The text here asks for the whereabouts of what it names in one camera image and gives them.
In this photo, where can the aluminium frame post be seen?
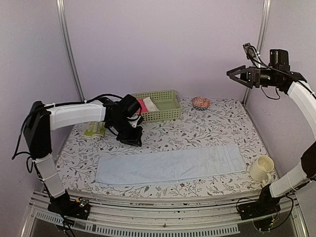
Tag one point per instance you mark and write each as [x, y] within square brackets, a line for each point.
[260, 39]
[68, 47]

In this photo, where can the green perforated plastic basket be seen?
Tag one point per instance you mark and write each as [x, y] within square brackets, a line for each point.
[167, 102]

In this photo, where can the cream ribbed mug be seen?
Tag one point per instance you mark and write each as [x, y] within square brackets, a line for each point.
[260, 170]

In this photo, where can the aluminium front rail base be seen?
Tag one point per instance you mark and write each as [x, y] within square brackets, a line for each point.
[161, 217]

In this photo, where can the cream rolled towel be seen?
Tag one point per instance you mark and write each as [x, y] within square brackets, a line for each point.
[150, 105]

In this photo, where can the left aluminium frame post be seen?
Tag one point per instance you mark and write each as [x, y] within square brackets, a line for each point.
[68, 47]

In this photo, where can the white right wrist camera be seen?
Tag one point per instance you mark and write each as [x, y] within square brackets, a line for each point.
[252, 54]

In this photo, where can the pink rolled towel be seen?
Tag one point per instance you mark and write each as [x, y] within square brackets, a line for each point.
[143, 108]

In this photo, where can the right aluminium frame post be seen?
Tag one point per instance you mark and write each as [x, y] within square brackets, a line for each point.
[260, 39]

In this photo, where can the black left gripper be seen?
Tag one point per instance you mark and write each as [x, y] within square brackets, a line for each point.
[134, 140]

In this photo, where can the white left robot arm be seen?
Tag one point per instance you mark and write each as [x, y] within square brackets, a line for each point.
[36, 131]

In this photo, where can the blue patterned bowl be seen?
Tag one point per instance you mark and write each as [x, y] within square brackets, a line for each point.
[200, 108]

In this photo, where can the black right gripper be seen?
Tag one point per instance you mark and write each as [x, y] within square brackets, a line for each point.
[256, 76]

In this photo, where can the green white small packet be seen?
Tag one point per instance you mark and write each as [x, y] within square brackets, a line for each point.
[94, 131]

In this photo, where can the light blue towel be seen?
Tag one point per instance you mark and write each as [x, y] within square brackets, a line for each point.
[169, 166]

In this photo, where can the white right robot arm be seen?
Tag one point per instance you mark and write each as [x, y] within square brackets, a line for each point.
[282, 107]

